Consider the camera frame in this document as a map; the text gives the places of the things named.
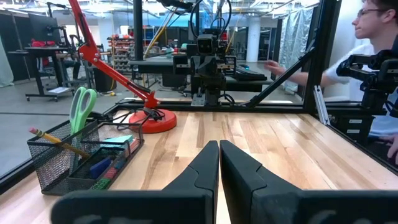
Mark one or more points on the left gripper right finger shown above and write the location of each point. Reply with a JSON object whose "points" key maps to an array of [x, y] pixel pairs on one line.
{"points": [[248, 189]]}

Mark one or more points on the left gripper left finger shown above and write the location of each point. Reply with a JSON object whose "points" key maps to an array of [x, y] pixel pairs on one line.
{"points": [[192, 193]]}

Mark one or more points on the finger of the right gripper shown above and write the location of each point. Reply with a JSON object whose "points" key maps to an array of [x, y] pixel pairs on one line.
{"points": [[202, 67], [213, 67]]}

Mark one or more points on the pink sticky note pad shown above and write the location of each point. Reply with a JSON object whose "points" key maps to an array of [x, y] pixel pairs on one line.
{"points": [[135, 145]]}

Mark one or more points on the light blue sticky note pad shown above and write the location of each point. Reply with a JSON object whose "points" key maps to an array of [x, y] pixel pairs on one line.
{"points": [[117, 139]]}

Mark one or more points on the dark blue eraser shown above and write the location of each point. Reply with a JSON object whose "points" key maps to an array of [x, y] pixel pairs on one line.
{"points": [[100, 167]]}

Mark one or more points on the yellow wooden pencil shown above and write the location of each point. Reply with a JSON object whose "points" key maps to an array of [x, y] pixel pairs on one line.
{"points": [[53, 139]]}

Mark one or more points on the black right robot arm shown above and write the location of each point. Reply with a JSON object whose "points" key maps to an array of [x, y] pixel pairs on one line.
{"points": [[208, 88]]}

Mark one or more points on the black mesh desk organizer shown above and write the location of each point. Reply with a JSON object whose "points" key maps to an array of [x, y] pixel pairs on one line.
{"points": [[56, 168]]}

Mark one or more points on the dark grey side table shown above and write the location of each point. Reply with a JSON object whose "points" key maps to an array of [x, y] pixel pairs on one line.
{"points": [[155, 65]]}

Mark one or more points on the laptop with backlit keyboard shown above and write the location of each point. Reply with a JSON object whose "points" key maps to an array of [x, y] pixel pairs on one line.
{"points": [[248, 74]]}

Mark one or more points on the black pole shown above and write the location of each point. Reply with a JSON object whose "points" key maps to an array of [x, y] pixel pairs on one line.
{"points": [[138, 31]]}

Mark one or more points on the person's hand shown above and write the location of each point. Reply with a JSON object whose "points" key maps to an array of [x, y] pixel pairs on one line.
{"points": [[393, 147], [274, 67]]}

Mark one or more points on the shelf with storage bins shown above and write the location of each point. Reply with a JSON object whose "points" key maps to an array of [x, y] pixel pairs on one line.
{"points": [[121, 53]]}

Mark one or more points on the red desk lamp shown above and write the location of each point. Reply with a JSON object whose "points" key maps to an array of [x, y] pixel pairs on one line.
{"points": [[152, 121]]}

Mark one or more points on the silver foil curtain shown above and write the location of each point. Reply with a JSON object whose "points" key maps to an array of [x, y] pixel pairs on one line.
{"points": [[295, 40]]}

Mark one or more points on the black control box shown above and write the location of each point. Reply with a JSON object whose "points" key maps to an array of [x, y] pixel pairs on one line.
{"points": [[354, 123]]}

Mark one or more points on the person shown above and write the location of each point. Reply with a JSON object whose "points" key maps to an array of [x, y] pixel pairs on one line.
{"points": [[354, 65]]}

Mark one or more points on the black rolling desk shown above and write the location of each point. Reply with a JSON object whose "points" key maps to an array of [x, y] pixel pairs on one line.
{"points": [[40, 51]]}

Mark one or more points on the black desk monitor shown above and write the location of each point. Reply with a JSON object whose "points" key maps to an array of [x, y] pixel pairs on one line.
{"points": [[43, 28]]}

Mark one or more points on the person's eyeglasses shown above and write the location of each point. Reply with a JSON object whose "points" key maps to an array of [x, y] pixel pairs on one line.
{"points": [[367, 12]]}

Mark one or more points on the pale green curtain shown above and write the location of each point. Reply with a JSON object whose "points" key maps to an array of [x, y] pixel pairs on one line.
{"points": [[4, 68]]}

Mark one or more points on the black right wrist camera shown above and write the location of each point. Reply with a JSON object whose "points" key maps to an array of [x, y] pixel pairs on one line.
{"points": [[205, 45]]}

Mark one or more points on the silver frame bracket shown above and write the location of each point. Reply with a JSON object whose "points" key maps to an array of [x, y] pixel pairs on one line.
{"points": [[321, 104]]}

